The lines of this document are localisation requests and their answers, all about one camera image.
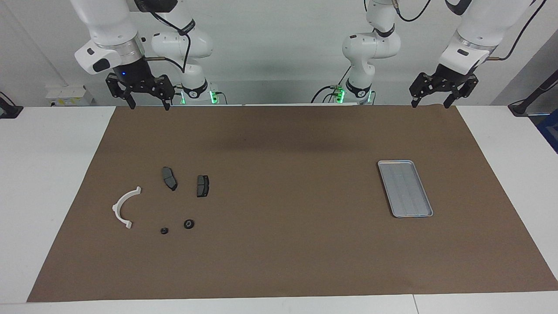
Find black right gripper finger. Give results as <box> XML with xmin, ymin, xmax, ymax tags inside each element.
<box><xmin>106</xmin><ymin>73</ymin><xmax>136</xmax><ymax>110</ymax></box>
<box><xmin>151</xmin><ymin>75</ymin><xmax>176</xmax><ymax>111</ymax></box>

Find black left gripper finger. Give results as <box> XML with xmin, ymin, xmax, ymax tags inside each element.
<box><xmin>409</xmin><ymin>72</ymin><xmax>437</xmax><ymax>108</ymax></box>
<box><xmin>443</xmin><ymin>74</ymin><xmax>479</xmax><ymax>109</ymax></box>

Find silver metal tray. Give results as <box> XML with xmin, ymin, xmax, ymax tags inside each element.
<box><xmin>378</xmin><ymin>160</ymin><xmax>433</xmax><ymax>218</ymax></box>

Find white power strip box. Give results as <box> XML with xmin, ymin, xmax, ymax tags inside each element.
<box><xmin>46</xmin><ymin>85</ymin><xmax>94</xmax><ymax>106</ymax></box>

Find dark curved brake pad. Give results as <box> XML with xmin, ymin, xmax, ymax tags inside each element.
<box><xmin>162</xmin><ymin>167</ymin><xmax>178</xmax><ymax>191</ymax></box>

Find black stand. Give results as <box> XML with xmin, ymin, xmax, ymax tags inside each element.
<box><xmin>509</xmin><ymin>70</ymin><xmax>558</xmax><ymax>117</ymax></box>
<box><xmin>0</xmin><ymin>92</ymin><xmax>23</xmax><ymax>119</ymax></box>

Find blue box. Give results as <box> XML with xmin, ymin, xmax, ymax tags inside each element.
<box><xmin>537</xmin><ymin>109</ymin><xmax>558</xmax><ymax>154</ymax></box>

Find brown table mat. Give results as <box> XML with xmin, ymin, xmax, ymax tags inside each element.
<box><xmin>27</xmin><ymin>105</ymin><xmax>558</xmax><ymax>302</ymax></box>

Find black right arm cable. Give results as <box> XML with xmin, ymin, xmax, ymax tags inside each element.
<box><xmin>144</xmin><ymin>8</ymin><xmax>195</xmax><ymax>73</ymax></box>

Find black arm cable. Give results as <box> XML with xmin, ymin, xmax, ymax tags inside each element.
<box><xmin>144</xmin><ymin>8</ymin><xmax>195</xmax><ymax>73</ymax></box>
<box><xmin>392</xmin><ymin>0</ymin><xmax>549</xmax><ymax>61</ymax></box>

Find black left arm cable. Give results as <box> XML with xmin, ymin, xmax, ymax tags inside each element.
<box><xmin>392</xmin><ymin>0</ymin><xmax>549</xmax><ymax>61</ymax></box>

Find black base cable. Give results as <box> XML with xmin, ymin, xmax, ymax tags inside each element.
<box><xmin>311</xmin><ymin>65</ymin><xmax>350</xmax><ymax>104</ymax></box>

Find white curved plastic bracket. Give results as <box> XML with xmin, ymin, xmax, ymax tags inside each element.
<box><xmin>112</xmin><ymin>186</ymin><xmax>142</xmax><ymax>229</ymax></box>

